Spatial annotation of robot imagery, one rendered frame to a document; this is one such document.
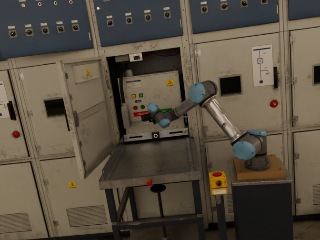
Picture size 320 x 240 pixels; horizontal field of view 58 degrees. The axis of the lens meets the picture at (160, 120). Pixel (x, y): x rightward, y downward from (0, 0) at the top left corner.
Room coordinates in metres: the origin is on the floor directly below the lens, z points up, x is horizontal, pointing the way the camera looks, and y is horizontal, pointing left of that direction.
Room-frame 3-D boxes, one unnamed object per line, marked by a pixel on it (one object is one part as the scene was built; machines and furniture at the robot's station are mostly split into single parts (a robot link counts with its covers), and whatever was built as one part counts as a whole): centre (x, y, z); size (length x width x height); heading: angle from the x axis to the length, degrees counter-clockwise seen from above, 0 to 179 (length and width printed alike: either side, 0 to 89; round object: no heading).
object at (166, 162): (1.95, 0.08, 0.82); 0.68 x 0.62 x 0.06; 175
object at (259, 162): (1.67, -0.56, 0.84); 0.15 x 0.15 x 0.10
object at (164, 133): (2.35, 0.05, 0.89); 0.54 x 0.05 x 0.06; 85
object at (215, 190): (1.39, -0.25, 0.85); 0.08 x 0.08 x 0.10; 85
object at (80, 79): (2.03, 0.48, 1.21); 0.63 x 0.07 x 0.74; 167
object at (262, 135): (1.66, -0.56, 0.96); 0.13 x 0.12 x 0.14; 139
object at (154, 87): (2.33, 0.05, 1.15); 0.48 x 0.01 x 0.48; 85
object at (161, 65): (2.68, 0.02, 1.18); 0.78 x 0.69 x 0.79; 175
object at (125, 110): (2.28, 0.26, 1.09); 0.08 x 0.05 x 0.17; 175
